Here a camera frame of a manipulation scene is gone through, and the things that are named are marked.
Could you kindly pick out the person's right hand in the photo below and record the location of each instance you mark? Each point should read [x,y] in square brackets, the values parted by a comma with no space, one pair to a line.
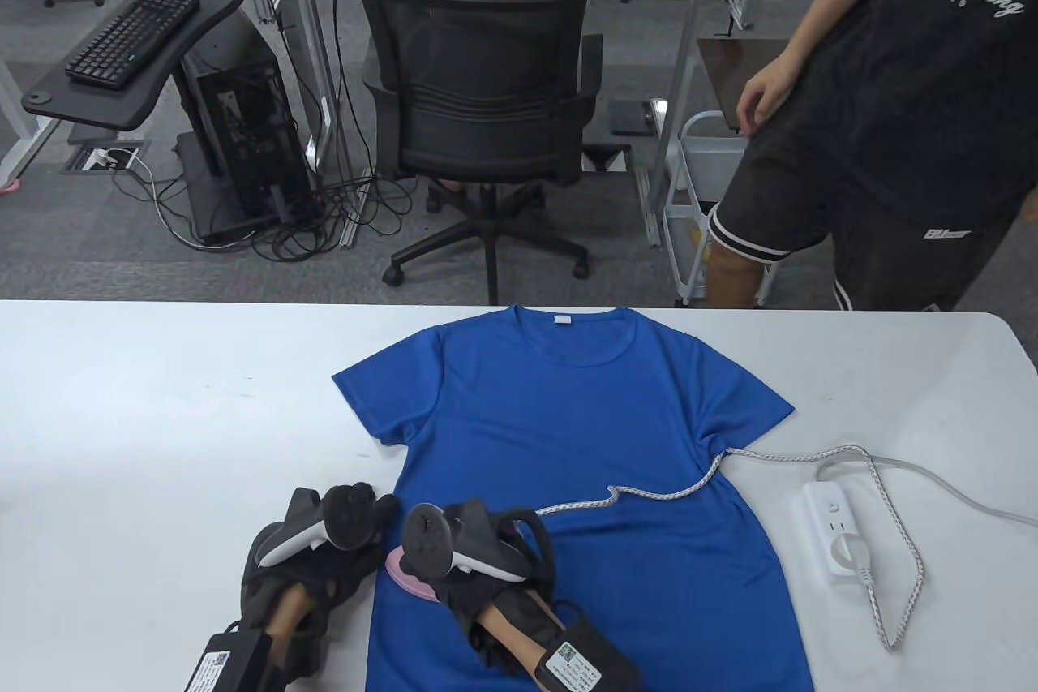
[499,603]

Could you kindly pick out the person's left hand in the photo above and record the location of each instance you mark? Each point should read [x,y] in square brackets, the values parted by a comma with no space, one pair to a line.
[312,574]

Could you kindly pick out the person's right fingers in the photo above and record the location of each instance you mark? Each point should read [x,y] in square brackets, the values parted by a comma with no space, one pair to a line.
[452,593]

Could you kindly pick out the person's left fingers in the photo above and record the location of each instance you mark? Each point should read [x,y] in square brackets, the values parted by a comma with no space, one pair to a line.
[355,566]

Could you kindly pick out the pink mini iron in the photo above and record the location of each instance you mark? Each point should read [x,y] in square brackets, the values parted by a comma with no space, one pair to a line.
[405,577]

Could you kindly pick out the black and white left controller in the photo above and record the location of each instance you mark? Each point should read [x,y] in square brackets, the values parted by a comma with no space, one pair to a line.
[340,517]

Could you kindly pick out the black and white controller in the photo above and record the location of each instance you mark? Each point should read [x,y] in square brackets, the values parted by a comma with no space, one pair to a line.
[430,538]
[340,517]

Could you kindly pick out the black and white right controller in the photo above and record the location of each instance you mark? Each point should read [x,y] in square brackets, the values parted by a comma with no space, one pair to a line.
[430,538]

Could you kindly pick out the blue t-shirt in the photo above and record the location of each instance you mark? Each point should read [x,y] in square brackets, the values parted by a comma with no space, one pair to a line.
[584,440]

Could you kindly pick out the white power strip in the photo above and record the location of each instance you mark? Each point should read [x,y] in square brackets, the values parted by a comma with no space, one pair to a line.
[821,517]

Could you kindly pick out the black computer tower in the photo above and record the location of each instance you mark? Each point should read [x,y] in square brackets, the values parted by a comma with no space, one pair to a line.
[243,132]

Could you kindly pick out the grey floor socket box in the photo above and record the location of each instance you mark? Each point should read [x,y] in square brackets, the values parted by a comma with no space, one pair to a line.
[105,158]

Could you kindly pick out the black mesh office chair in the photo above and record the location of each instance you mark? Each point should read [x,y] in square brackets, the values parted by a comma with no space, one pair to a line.
[478,100]

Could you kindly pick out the white rolling cart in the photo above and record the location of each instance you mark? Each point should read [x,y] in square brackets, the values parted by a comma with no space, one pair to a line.
[705,156]

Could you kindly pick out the black floor pad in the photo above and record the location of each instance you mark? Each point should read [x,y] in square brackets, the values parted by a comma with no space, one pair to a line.
[632,118]

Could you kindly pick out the black keyboard desk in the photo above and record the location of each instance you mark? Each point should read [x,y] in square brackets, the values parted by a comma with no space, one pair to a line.
[97,104]

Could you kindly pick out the black keyboard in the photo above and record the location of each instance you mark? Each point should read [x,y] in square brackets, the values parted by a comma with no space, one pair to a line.
[130,35]

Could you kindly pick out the dark brown board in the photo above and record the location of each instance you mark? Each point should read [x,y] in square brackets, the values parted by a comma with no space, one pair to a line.
[726,71]

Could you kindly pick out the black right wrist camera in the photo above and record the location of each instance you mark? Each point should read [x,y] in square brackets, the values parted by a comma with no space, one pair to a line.
[588,659]

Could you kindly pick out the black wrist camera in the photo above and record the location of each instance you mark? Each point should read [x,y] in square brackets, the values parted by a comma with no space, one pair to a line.
[588,659]
[220,664]

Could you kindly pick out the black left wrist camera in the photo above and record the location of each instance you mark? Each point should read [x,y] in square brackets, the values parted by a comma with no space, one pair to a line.
[220,664]

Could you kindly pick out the aluminium frame post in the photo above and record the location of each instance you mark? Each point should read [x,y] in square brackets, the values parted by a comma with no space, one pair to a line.
[312,51]
[677,67]

